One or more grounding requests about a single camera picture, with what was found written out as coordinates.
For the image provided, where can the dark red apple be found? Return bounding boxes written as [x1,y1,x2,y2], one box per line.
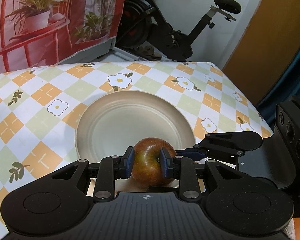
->
[132,138,177,187]

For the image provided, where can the beige round plate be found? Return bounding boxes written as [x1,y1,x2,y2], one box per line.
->
[75,90,196,188]

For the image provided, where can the blue curtain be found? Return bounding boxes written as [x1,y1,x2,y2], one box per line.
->
[256,49,300,129]

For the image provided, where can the checkered floral tablecloth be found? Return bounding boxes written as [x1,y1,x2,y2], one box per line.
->
[0,62,272,239]

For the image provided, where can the wooden door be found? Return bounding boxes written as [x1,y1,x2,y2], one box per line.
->
[223,0,300,105]

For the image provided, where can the black exercise bike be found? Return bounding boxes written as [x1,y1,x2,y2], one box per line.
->
[116,0,242,62]

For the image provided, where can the pink printed backdrop cloth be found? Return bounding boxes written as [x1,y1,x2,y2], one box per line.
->
[0,0,124,73]

